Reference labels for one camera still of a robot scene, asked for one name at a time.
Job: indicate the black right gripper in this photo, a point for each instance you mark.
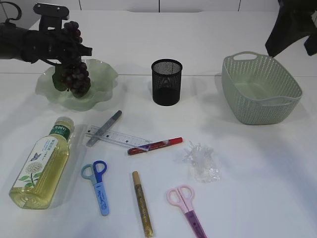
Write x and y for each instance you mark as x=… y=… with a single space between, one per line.
x=292 y=24

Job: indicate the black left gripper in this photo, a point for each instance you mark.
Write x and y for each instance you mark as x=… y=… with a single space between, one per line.
x=50 y=47

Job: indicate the artificial red grape bunch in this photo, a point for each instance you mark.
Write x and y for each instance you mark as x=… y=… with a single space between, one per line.
x=73 y=77

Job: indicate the yellow tea bottle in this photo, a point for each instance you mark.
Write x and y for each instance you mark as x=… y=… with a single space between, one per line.
x=37 y=181

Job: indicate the clear plastic sheet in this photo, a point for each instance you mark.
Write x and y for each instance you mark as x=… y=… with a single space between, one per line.
x=203 y=165

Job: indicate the pink capped scissors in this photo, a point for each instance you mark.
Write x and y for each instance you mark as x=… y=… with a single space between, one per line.
x=182 y=197

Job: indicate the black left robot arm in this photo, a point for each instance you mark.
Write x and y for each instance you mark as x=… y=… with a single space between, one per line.
x=11 y=44

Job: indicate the green scalloped glass plate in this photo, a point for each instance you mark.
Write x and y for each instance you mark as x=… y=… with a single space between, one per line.
x=102 y=77

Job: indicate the green woven plastic basket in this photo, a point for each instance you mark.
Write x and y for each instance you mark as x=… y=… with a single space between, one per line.
x=259 y=91

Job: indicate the clear plastic ruler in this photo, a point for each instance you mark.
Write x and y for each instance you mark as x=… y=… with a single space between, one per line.
x=126 y=140

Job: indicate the black mesh pen holder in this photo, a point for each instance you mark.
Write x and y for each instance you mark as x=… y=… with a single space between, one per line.
x=166 y=81

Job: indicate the grey marker pen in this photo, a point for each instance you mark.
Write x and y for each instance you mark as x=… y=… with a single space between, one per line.
x=95 y=138

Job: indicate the red marker pen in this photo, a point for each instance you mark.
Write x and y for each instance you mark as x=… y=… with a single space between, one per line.
x=154 y=146

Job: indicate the gold glitter marker pen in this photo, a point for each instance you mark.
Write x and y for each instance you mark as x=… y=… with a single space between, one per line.
x=143 y=210

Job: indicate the blue capped scissors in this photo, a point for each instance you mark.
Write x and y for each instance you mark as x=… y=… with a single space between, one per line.
x=94 y=172

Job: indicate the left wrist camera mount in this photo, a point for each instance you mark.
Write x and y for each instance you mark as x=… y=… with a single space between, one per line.
x=51 y=15

